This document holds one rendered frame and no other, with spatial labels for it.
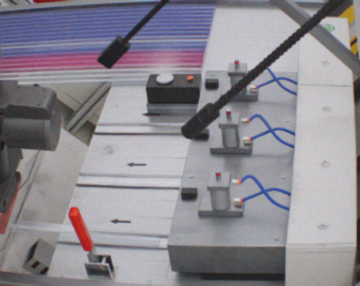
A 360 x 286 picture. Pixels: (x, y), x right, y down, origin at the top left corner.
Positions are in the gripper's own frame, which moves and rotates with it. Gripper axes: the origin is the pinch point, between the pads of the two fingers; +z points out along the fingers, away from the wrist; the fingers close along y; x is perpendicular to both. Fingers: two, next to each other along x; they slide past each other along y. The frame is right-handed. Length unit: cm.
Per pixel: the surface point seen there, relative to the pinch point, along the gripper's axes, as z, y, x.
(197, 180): -7.3, 4.8, -25.1
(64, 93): 80, 135, 33
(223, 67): -1.2, 37.6, -25.1
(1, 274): -0.1, -8.7, -2.7
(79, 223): -9.4, -6.7, -13.5
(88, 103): 81, 131, 24
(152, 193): -0.6, 8.7, -19.0
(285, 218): -8.5, -1.7, -36.0
